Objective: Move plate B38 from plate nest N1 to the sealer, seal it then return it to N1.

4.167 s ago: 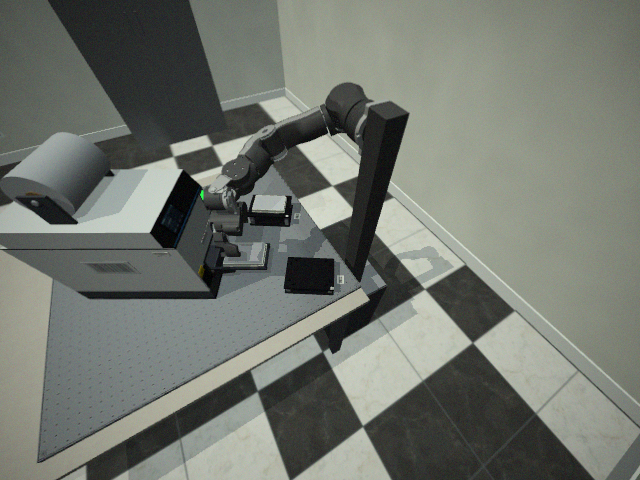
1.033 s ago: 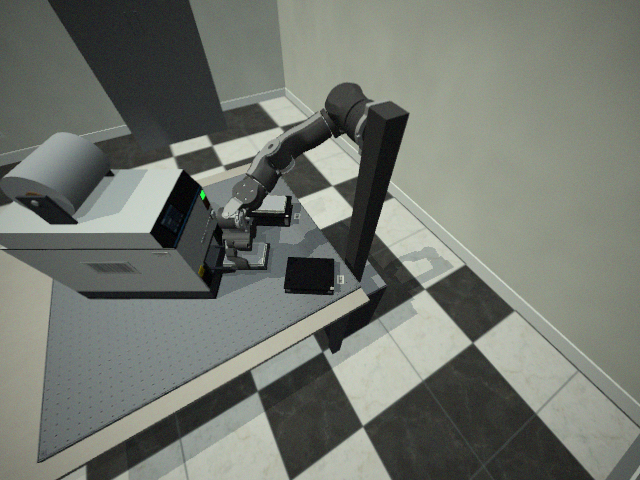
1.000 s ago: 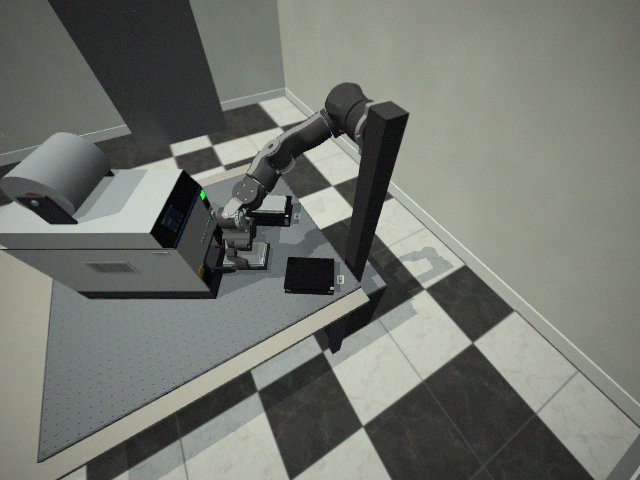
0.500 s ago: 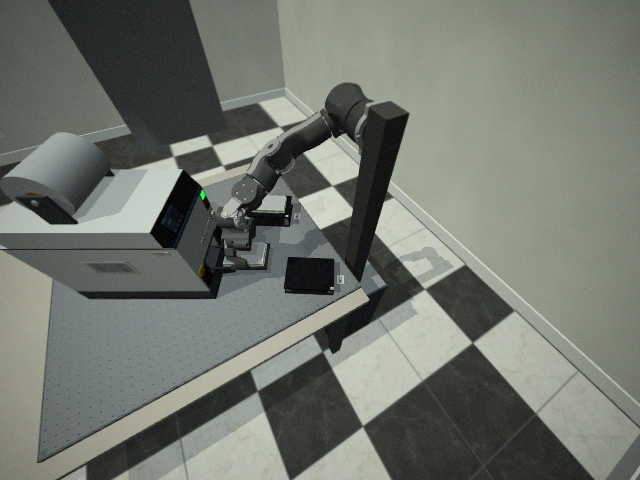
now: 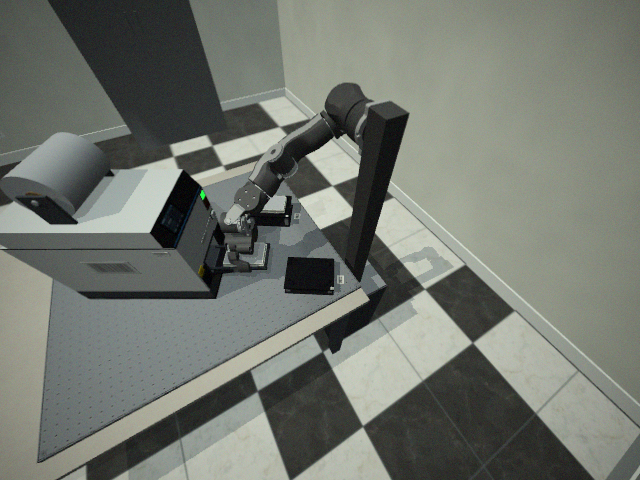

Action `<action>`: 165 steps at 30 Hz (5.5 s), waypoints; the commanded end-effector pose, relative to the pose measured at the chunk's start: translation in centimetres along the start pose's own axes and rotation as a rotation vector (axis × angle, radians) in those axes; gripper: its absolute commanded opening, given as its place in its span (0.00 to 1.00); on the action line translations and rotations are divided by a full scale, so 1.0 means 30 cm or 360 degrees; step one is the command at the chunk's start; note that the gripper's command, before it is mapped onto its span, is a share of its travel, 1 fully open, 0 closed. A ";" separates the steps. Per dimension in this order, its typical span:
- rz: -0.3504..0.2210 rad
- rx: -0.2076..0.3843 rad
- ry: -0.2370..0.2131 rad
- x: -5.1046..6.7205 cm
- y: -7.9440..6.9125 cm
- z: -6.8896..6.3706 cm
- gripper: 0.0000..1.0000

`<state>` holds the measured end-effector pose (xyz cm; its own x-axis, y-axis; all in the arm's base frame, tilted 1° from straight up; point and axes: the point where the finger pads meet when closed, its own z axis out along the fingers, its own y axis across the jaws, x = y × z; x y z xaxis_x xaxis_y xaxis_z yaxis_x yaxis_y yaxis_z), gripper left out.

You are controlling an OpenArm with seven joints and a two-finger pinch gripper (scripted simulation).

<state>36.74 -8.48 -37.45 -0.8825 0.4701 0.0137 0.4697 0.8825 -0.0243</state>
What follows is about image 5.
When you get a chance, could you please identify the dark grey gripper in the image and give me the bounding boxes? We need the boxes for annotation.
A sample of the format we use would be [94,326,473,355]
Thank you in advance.
[224,216,258,273]

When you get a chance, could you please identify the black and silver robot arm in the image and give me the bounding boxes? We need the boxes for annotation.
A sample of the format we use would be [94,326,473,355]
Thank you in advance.
[220,82,390,233]

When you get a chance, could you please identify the grey cylinder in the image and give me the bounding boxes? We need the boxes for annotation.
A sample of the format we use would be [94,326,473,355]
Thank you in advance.
[0,132,111,217]

